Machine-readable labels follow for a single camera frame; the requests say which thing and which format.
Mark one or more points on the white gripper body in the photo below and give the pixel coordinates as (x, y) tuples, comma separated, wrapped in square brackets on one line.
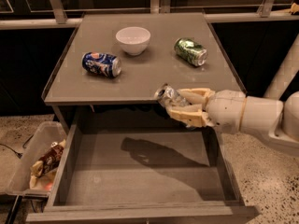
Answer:
[(224, 110)]

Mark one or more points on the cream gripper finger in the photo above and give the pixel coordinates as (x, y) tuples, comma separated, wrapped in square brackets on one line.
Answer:
[(197, 95), (191, 115)]

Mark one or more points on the crushed silver redbull can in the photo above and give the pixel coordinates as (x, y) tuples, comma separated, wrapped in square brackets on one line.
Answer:
[(167, 96)]

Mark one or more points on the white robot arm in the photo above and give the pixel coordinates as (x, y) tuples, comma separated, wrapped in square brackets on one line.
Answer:
[(273, 122)]

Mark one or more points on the green soda can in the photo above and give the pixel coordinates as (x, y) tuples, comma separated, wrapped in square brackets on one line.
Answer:
[(190, 51)]

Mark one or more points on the blue pepsi can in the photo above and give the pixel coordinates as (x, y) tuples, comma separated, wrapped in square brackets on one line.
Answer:
[(102, 64)]

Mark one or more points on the open grey top drawer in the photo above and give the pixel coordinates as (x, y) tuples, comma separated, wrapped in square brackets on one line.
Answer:
[(129, 166)]

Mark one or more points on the white ceramic bowl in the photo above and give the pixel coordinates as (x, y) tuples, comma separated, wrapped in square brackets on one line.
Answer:
[(133, 40)]

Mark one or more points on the grey wooden cabinet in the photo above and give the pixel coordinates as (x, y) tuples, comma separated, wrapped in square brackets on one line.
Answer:
[(141, 75)]

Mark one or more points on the metal window railing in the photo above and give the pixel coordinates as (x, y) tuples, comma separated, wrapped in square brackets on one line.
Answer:
[(23, 14)]

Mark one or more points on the brown snack bag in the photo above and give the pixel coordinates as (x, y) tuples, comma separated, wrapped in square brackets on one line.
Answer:
[(44, 170)]

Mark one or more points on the clear plastic bin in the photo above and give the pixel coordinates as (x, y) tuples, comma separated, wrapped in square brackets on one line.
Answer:
[(19, 184)]

